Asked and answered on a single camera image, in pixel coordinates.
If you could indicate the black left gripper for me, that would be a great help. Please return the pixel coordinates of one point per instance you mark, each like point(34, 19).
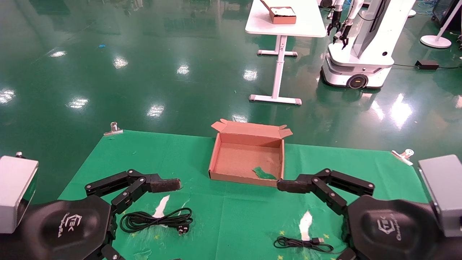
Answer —
point(68, 227)

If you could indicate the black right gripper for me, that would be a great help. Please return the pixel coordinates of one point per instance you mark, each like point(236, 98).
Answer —
point(389, 227)

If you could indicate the open brown cardboard box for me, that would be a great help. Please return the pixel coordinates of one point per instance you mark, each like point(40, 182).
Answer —
point(245, 159)

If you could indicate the green cloth scrap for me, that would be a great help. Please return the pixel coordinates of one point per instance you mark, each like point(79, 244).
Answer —
point(263, 174)

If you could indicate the green table cloth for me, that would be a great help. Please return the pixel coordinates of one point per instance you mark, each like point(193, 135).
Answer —
point(234, 216)

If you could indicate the silver metal binder clip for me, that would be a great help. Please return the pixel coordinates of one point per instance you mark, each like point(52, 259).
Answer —
point(113, 130)
point(402, 156)

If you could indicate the white wheeled mobile robot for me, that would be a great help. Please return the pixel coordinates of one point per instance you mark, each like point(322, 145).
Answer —
point(364, 54)

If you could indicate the black gripper of mobile robot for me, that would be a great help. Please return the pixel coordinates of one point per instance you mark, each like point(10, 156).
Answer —
point(344, 34)
point(333, 28)

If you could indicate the black power adapter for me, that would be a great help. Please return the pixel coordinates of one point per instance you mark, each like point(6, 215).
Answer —
point(427, 65)

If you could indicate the white table with legs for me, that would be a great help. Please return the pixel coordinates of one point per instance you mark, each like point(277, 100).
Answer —
point(303, 25)

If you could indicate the small carton with white filling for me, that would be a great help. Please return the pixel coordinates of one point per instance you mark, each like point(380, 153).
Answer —
point(283, 18)

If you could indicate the white round stand with pole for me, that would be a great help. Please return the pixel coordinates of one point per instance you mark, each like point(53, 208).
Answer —
point(435, 41)

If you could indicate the dark equipment case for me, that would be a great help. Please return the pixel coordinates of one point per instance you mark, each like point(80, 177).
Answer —
point(442, 11)

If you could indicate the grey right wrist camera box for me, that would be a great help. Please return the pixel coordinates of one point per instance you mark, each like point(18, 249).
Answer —
point(444, 191)

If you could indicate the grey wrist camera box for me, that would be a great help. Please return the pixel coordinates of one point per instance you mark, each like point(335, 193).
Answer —
point(14, 187)
point(444, 191)

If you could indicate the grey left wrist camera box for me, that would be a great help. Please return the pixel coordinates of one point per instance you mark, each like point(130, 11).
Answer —
point(14, 187)

